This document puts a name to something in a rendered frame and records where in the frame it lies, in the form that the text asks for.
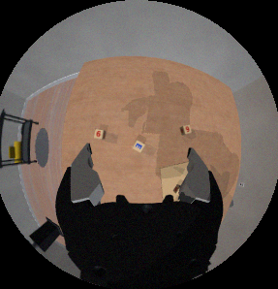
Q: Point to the tan square mat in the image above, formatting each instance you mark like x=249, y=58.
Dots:
x=172, y=175

